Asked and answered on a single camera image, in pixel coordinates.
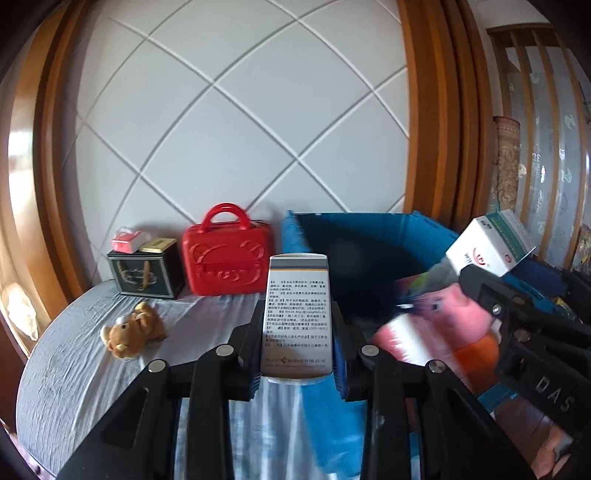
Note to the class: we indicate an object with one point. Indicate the rolled patterned rug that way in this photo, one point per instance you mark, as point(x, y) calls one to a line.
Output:
point(507, 166)

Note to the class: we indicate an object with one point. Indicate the pink and white packet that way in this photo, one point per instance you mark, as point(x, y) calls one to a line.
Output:
point(401, 337)

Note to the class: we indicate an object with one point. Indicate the pink pig plush toy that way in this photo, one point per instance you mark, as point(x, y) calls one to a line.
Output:
point(461, 314)

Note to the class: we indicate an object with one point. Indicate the white and green box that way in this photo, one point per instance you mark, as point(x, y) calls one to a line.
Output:
point(480, 249)

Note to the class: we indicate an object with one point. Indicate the grey plush toy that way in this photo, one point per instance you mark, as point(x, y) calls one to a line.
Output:
point(438, 277)

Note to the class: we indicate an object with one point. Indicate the brown bear plush toy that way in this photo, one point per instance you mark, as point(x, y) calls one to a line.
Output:
point(134, 330)

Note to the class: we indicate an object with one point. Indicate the person's right hand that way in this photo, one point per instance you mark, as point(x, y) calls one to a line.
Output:
point(554, 457)

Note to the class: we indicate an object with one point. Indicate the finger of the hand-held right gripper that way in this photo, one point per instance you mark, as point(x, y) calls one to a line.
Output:
point(489, 295)
point(547, 272)

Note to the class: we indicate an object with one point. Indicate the wooden frosted glass screen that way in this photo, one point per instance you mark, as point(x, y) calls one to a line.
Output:
point(549, 138)

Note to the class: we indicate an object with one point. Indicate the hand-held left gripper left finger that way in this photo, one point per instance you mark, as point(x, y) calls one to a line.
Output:
point(249, 350)

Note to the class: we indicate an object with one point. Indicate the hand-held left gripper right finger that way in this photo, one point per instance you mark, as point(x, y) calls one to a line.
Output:
point(340, 369)

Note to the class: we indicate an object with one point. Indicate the black gift box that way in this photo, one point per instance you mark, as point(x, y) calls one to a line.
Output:
point(157, 272)

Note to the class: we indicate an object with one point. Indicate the white quilted headboard panel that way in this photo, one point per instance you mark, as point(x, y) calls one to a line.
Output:
point(231, 92)

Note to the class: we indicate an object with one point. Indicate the small gold box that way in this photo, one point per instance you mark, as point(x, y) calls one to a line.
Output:
point(159, 244)

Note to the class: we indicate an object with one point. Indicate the red bear-embossed suitcase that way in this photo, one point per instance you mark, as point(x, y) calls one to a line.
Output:
point(221, 258)

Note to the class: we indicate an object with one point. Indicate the wooden headboard frame post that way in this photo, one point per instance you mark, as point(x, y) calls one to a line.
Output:
point(443, 115)
point(51, 138)

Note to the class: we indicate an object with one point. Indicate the blue plastic storage crate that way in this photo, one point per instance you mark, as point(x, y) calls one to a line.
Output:
point(369, 240)

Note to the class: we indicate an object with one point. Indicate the red tissue pack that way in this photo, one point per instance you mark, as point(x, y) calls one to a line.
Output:
point(129, 242)

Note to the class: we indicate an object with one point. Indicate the cream curtain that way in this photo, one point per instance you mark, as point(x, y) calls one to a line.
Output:
point(21, 304)

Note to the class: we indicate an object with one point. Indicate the white medicine box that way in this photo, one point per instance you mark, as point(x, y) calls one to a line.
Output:
point(295, 314)

